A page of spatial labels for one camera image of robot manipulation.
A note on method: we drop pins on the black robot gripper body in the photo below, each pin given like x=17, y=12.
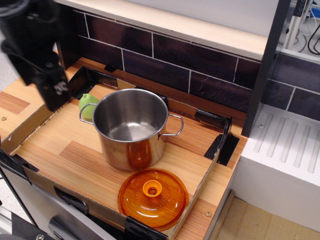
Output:
x=41, y=68

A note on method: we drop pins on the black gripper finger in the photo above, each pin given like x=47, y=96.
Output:
x=53, y=87

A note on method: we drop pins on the stainless steel pot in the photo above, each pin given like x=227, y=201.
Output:
x=131, y=126

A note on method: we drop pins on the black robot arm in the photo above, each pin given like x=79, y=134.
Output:
x=30, y=29

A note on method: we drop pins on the orange glass pot lid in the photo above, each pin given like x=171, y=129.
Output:
x=153, y=196

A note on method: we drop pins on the cardboard fence with black tape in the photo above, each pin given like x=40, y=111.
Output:
x=54, y=164

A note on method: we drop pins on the green plastic pear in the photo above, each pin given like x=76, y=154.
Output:
x=86, y=105

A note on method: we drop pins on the white drainboard sink unit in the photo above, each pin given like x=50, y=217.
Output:
x=279, y=168

